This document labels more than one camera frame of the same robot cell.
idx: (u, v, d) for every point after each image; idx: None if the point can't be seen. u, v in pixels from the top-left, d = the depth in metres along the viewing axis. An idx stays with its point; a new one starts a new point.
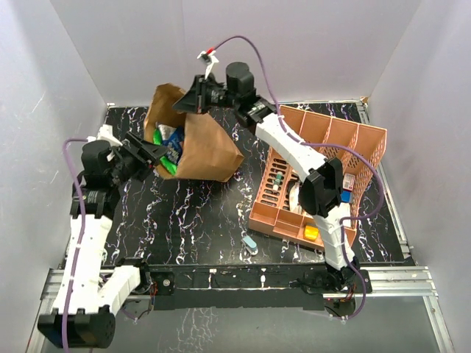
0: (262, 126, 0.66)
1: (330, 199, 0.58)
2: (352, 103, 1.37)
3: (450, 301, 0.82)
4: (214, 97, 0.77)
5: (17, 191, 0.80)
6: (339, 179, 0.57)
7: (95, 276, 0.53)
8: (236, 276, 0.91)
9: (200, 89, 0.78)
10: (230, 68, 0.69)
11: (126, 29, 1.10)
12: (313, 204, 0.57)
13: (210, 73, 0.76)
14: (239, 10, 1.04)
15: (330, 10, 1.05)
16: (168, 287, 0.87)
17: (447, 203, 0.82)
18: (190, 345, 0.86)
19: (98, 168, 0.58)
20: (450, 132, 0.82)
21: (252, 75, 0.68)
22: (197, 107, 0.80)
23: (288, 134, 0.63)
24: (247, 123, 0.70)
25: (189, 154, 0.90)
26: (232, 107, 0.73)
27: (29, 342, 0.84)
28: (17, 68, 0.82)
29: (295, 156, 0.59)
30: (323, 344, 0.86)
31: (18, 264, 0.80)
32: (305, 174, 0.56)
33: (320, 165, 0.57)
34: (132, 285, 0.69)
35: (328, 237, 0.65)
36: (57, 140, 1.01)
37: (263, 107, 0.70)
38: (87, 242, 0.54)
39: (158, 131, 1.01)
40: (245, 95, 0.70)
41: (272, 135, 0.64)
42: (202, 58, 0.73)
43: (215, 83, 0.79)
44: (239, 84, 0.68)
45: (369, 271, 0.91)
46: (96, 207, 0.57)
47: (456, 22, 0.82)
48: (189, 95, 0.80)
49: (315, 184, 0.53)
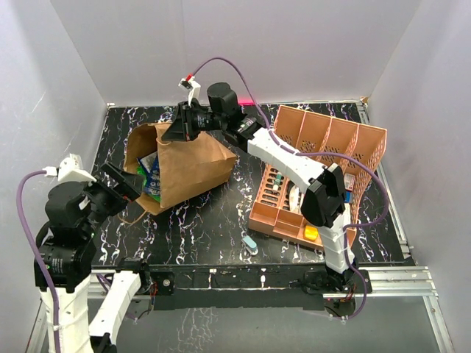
0: (253, 143, 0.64)
1: (334, 209, 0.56)
2: (352, 103, 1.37)
3: (450, 302, 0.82)
4: (200, 121, 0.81)
5: (17, 192, 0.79)
6: (341, 186, 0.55)
7: (81, 343, 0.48)
8: (236, 276, 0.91)
9: (185, 115, 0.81)
10: (210, 90, 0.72)
11: (126, 28, 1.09)
12: (316, 216, 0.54)
13: (192, 98, 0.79)
14: (240, 10, 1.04)
15: (330, 10, 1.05)
16: (168, 287, 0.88)
17: (447, 204, 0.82)
18: (189, 345, 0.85)
19: (69, 223, 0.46)
20: (450, 132, 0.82)
21: (233, 93, 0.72)
22: (186, 134, 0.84)
23: (282, 146, 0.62)
24: (238, 141, 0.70)
25: (168, 187, 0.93)
26: (221, 129, 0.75)
27: (29, 342, 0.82)
28: (16, 66, 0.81)
29: (292, 168, 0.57)
30: (322, 344, 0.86)
31: (18, 265, 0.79)
32: (305, 184, 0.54)
33: (320, 173, 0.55)
34: (132, 292, 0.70)
35: (331, 244, 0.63)
36: (57, 140, 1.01)
37: (252, 123, 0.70)
38: (64, 317, 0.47)
39: (142, 165, 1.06)
40: (231, 114, 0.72)
41: (266, 151, 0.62)
42: (183, 85, 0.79)
43: (199, 107, 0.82)
44: (223, 104, 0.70)
45: (369, 271, 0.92)
46: (65, 276, 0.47)
47: (457, 23, 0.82)
48: (176, 124, 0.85)
49: (317, 194, 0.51)
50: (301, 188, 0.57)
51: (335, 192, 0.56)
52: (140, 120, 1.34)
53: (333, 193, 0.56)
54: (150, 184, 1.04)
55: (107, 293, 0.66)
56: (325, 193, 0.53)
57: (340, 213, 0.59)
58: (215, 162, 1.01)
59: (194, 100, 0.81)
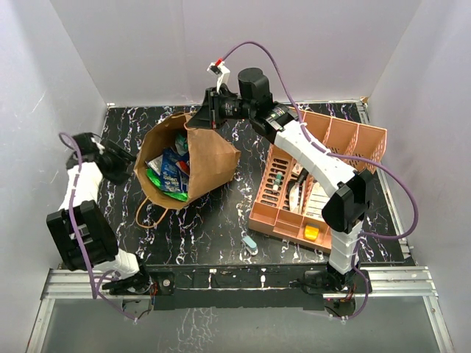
0: (282, 134, 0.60)
1: (357, 215, 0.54)
2: (352, 103, 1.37)
3: (450, 301, 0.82)
4: (228, 108, 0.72)
5: (17, 193, 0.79)
6: (369, 193, 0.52)
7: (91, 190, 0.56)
8: (236, 276, 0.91)
9: (213, 102, 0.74)
10: (242, 73, 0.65)
11: (126, 29, 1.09)
12: (338, 221, 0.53)
13: (221, 84, 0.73)
14: (240, 9, 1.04)
15: (330, 10, 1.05)
16: (168, 287, 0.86)
17: (447, 204, 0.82)
18: (190, 345, 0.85)
19: (90, 145, 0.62)
20: (450, 132, 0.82)
21: (266, 79, 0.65)
22: (212, 121, 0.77)
23: (313, 143, 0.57)
24: (266, 131, 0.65)
25: (196, 175, 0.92)
26: (249, 116, 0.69)
27: (29, 343, 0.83)
28: (17, 68, 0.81)
29: (321, 168, 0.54)
30: (323, 344, 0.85)
31: (18, 265, 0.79)
32: (334, 188, 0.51)
33: (349, 178, 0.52)
34: (134, 268, 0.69)
35: (342, 247, 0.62)
36: (57, 140, 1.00)
37: (283, 113, 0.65)
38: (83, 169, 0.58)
39: (151, 168, 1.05)
40: (261, 101, 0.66)
41: (294, 145, 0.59)
42: (212, 70, 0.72)
43: (227, 94, 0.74)
44: (254, 88, 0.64)
45: (369, 271, 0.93)
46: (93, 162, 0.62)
47: (456, 23, 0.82)
48: (202, 111, 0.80)
49: (345, 200, 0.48)
50: (327, 190, 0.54)
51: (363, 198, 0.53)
52: (140, 120, 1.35)
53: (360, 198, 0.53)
54: (165, 184, 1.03)
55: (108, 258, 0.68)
56: (352, 199, 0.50)
57: (359, 220, 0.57)
58: (229, 153, 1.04)
59: (223, 86, 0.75)
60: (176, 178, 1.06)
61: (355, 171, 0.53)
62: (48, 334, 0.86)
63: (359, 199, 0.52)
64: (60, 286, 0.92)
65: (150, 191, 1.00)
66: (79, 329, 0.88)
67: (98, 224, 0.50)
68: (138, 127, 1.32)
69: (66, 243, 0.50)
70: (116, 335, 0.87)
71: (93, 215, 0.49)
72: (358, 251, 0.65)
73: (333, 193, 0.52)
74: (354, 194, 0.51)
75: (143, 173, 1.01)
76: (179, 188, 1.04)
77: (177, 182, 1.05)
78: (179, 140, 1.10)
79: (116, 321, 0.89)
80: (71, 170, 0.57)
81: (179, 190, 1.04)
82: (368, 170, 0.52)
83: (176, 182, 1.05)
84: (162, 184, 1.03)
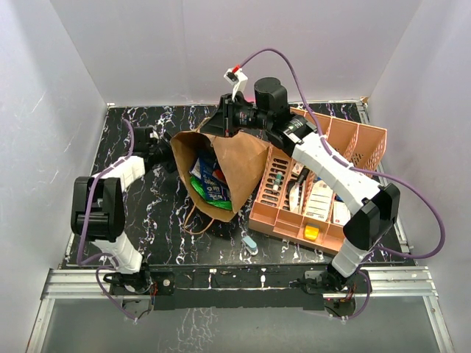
0: (302, 148, 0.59)
1: (381, 231, 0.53)
2: (352, 103, 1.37)
3: (450, 302, 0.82)
4: (242, 117, 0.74)
5: (17, 192, 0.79)
6: (395, 209, 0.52)
7: (126, 173, 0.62)
8: (236, 276, 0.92)
9: (227, 109, 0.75)
10: (259, 84, 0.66)
11: (126, 29, 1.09)
12: (361, 239, 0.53)
13: (236, 92, 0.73)
14: (240, 9, 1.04)
15: (330, 9, 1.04)
16: (168, 287, 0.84)
17: (447, 203, 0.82)
18: (189, 345, 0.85)
19: (143, 137, 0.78)
20: (450, 132, 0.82)
21: (284, 90, 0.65)
22: (225, 129, 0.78)
23: (334, 157, 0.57)
24: (284, 143, 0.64)
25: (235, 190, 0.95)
26: (264, 127, 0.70)
27: (29, 343, 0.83)
28: (16, 67, 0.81)
29: (344, 182, 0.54)
30: (323, 345, 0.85)
31: (18, 265, 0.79)
32: (358, 205, 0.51)
33: (374, 194, 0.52)
34: (130, 266, 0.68)
35: (352, 254, 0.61)
36: (57, 139, 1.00)
37: (302, 126, 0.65)
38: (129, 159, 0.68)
39: (194, 176, 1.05)
40: (278, 112, 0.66)
41: (314, 159, 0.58)
42: (229, 77, 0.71)
43: (243, 102, 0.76)
44: (271, 100, 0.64)
45: (369, 271, 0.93)
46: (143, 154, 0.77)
47: (456, 24, 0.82)
48: (216, 117, 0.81)
49: (370, 218, 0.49)
50: (350, 206, 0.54)
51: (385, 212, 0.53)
52: (140, 120, 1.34)
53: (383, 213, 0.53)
54: (208, 191, 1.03)
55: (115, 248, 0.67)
56: (377, 216, 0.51)
57: None
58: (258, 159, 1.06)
59: (239, 94, 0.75)
60: (215, 183, 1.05)
61: (380, 187, 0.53)
62: (48, 334, 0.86)
63: (383, 215, 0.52)
64: (60, 286, 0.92)
65: (194, 198, 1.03)
66: (79, 329, 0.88)
67: (112, 201, 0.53)
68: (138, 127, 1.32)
69: (79, 206, 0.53)
70: (116, 335, 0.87)
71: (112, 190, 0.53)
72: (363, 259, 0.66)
73: (358, 210, 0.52)
74: (379, 210, 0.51)
75: (187, 181, 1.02)
76: (221, 194, 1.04)
77: (218, 187, 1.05)
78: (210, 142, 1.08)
79: (115, 321, 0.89)
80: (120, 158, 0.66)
81: (222, 197, 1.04)
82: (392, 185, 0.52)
83: (218, 187, 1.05)
84: (204, 190, 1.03)
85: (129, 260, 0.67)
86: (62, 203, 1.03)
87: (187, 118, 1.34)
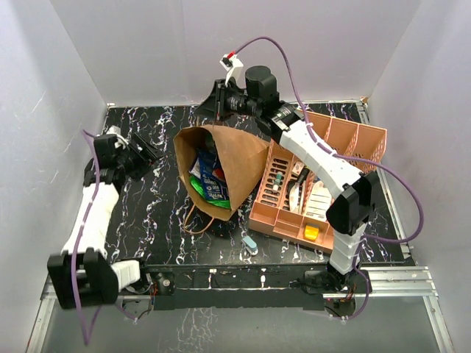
0: (288, 134, 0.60)
1: (361, 217, 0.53)
2: (352, 103, 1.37)
3: (451, 301, 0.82)
4: (233, 102, 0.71)
5: (17, 191, 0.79)
6: (374, 195, 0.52)
7: (102, 226, 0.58)
8: (236, 276, 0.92)
9: (220, 93, 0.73)
10: (249, 72, 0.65)
11: (126, 29, 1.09)
12: (342, 223, 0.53)
13: (230, 76, 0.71)
14: (239, 9, 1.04)
15: (330, 9, 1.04)
16: (168, 287, 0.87)
17: (447, 203, 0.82)
18: (189, 345, 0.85)
19: (108, 151, 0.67)
20: (450, 131, 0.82)
21: (274, 79, 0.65)
22: (215, 112, 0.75)
23: (319, 144, 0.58)
24: (271, 130, 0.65)
25: (234, 187, 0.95)
26: (253, 115, 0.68)
27: (29, 343, 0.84)
28: (16, 66, 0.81)
29: (327, 169, 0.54)
30: (323, 345, 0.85)
31: (18, 265, 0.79)
32: (339, 190, 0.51)
33: (354, 181, 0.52)
34: (134, 276, 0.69)
35: (344, 248, 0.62)
36: (57, 139, 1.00)
37: (289, 112, 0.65)
38: (98, 201, 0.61)
39: (193, 176, 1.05)
40: (267, 100, 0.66)
41: (300, 145, 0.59)
42: (224, 62, 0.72)
43: (235, 88, 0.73)
44: (260, 87, 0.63)
45: (369, 271, 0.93)
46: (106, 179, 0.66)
47: (455, 23, 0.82)
48: (209, 101, 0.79)
49: (351, 200, 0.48)
50: (332, 193, 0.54)
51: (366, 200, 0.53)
52: (140, 120, 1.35)
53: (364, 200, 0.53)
54: (207, 190, 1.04)
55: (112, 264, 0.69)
56: (358, 201, 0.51)
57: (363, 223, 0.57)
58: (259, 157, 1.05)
59: (232, 79, 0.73)
60: (215, 182, 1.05)
61: (360, 173, 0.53)
62: (47, 335, 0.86)
63: (363, 200, 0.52)
64: None
65: (194, 197, 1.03)
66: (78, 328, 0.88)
67: (99, 277, 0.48)
68: (138, 127, 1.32)
69: (62, 287, 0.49)
70: (116, 335, 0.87)
71: (95, 265, 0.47)
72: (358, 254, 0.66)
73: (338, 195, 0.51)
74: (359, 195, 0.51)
75: (186, 180, 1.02)
76: (220, 193, 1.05)
77: (217, 188, 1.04)
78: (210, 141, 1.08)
79: (115, 321, 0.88)
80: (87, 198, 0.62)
81: (221, 196, 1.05)
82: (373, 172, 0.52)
83: (217, 186, 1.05)
84: (204, 190, 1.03)
85: (131, 274, 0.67)
86: (62, 203, 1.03)
87: (187, 118, 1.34)
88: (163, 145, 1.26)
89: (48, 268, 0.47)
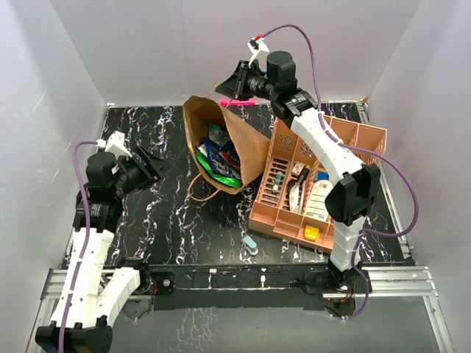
0: (299, 120, 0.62)
1: (358, 209, 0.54)
2: (352, 103, 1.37)
3: (450, 301, 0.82)
4: (253, 84, 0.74)
5: (17, 191, 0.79)
6: (374, 189, 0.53)
7: (92, 287, 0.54)
8: (236, 276, 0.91)
9: (241, 74, 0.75)
10: (272, 55, 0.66)
11: (126, 29, 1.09)
12: (339, 212, 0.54)
13: (255, 59, 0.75)
14: (239, 9, 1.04)
15: (330, 9, 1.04)
16: (168, 287, 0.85)
17: (447, 203, 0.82)
18: (189, 345, 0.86)
19: (103, 181, 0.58)
20: (450, 132, 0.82)
21: (294, 64, 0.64)
22: (235, 92, 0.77)
23: (327, 132, 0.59)
24: (284, 114, 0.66)
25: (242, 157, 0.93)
26: (270, 97, 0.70)
27: (29, 343, 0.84)
28: (16, 66, 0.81)
29: (330, 157, 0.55)
30: (323, 345, 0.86)
31: (18, 265, 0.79)
32: (338, 177, 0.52)
33: (356, 170, 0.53)
34: (132, 289, 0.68)
35: (342, 242, 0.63)
36: (57, 139, 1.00)
37: (304, 100, 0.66)
38: (89, 256, 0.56)
39: (199, 153, 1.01)
40: (285, 85, 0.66)
41: (308, 132, 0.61)
42: (252, 44, 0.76)
43: (258, 70, 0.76)
44: (280, 72, 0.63)
45: (369, 271, 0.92)
46: (99, 220, 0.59)
47: (455, 23, 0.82)
48: (231, 79, 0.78)
49: (347, 190, 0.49)
50: (332, 180, 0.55)
51: (365, 193, 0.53)
52: (140, 120, 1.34)
53: (362, 193, 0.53)
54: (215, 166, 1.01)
55: (107, 283, 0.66)
56: (355, 191, 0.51)
57: (362, 215, 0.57)
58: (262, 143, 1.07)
59: (256, 62, 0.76)
60: (221, 162, 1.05)
61: (363, 165, 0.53)
62: None
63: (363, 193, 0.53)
64: (60, 286, 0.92)
65: (202, 170, 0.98)
66: None
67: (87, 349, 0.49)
68: (138, 127, 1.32)
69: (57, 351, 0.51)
70: None
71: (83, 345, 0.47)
72: (358, 248, 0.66)
73: (337, 183, 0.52)
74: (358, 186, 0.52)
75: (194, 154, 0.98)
76: (227, 171, 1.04)
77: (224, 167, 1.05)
78: (214, 130, 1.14)
79: None
80: (75, 255, 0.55)
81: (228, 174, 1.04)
82: (374, 166, 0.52)
83: (223, 166, 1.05)
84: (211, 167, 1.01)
85: (129, 288, 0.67)
86: (62, 203, 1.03)
87: None
88: (163, 145, 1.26)
89: (37, 340, 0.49)
